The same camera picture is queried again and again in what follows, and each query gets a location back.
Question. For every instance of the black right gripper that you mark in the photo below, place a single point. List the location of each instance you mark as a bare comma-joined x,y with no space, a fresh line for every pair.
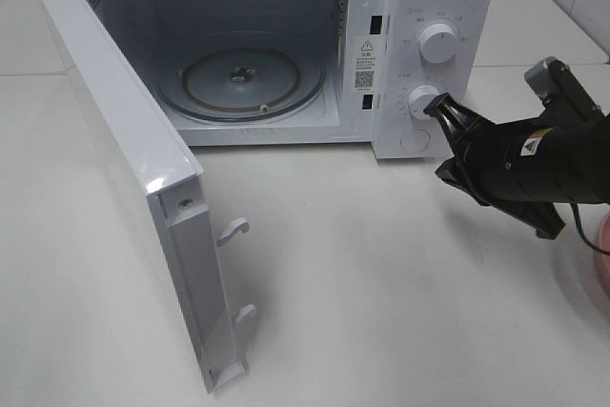
485,163

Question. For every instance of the round white door button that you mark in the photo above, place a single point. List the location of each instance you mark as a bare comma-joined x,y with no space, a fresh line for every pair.
415,141

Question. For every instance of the white timer knob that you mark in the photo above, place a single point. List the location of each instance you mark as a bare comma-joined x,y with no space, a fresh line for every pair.
419,98

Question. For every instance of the pink round plate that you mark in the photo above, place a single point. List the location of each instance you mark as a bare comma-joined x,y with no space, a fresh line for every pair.
602,260

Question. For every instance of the white microwave door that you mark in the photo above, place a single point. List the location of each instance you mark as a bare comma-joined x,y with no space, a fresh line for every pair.
158,182

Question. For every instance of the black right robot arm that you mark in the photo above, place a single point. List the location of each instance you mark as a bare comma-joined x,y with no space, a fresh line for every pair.
524,168

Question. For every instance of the upper white power knob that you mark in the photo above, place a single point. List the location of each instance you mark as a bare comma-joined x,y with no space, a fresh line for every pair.
438,42

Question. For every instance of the glass microwave turntable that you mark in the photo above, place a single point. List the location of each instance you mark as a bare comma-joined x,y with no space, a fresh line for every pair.
239,76

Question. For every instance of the white microwave oven body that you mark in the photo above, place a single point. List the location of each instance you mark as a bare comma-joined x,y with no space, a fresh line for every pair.
369,49

